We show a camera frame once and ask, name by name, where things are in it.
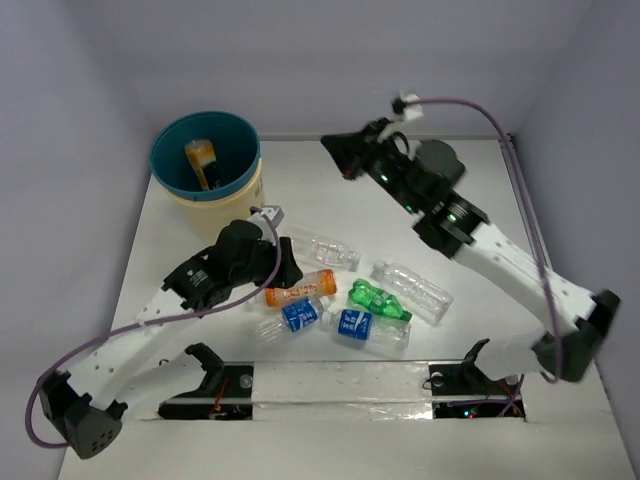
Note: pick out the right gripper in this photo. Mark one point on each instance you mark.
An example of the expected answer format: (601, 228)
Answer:
(348, 148)

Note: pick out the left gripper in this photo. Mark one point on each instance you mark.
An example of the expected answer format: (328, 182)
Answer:
(279, 258)

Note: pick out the blue label bottle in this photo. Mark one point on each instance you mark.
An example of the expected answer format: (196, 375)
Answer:
(363, 331)
(291, 322)

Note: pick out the yellow label clear bottle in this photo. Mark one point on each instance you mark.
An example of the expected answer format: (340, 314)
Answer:
(203, 161)

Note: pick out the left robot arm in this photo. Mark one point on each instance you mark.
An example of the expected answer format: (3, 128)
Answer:
(89, 393)

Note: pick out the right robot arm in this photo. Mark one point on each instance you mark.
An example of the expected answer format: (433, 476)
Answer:
(575, 322)

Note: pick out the teal and cream bin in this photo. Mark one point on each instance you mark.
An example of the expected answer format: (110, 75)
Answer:
(237, 147)

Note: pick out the clear crushed plastic bottle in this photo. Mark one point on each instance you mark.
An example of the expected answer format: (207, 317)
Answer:
(323, 250)

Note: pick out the orange label tea bottle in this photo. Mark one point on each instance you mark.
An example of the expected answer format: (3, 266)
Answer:
(313, 285)

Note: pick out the green plastic soda bottle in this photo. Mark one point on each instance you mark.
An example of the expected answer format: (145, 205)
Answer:
(377, 301)

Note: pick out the clear bottle white cap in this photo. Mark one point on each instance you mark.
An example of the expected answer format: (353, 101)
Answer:
(430, 302)

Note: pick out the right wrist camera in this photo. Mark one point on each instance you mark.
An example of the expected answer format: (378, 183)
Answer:
(406, 108)

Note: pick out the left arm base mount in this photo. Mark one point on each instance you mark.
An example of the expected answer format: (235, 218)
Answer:
(230, 400)

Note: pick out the aluminium rail right edge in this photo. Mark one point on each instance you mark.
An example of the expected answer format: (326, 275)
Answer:
(524, 201)

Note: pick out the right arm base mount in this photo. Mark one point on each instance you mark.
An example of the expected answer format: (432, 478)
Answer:
(455, 397)

